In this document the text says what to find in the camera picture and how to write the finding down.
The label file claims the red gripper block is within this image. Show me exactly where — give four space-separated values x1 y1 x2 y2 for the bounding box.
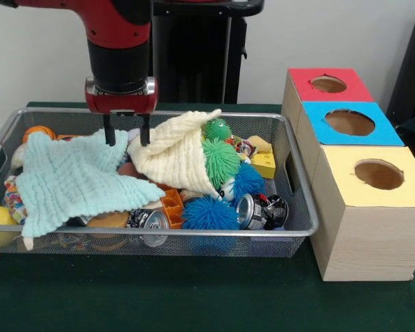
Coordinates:
84 76 159 147

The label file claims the cream waffle cloth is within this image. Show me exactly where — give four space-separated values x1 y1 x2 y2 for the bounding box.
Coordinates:
127 109 223 198

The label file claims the light blue waffle cloth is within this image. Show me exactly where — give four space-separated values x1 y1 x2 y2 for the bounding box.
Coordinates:
15 130 165 250

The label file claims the wooden box with three holes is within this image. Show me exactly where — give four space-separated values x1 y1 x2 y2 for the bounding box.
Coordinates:
281 68 415 282

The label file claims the orange toy basketball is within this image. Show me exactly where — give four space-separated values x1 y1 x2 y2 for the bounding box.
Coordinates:
22 125 56 145

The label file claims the small green spiky ball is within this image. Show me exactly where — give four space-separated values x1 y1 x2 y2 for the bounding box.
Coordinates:
202 118 232 141

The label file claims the large green spiky ball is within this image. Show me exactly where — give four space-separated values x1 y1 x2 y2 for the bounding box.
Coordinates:
202 139 242 190

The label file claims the blue spiky rubber ball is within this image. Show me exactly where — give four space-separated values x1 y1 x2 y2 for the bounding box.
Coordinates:
182 196 241 231
228 163 266 201

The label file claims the yellow cheese toy block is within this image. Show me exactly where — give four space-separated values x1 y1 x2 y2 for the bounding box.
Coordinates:
251 151 277 180

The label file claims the crushed black drink can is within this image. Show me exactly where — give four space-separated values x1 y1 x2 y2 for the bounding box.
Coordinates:
236 192 290 231

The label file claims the black upright panel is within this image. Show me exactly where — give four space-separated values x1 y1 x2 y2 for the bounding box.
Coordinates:
385 6 415 125

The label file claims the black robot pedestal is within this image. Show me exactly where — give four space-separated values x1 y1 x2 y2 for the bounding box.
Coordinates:
151 0 266 104

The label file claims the grey wire mesh bin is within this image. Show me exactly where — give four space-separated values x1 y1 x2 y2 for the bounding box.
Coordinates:
0 107 319 259

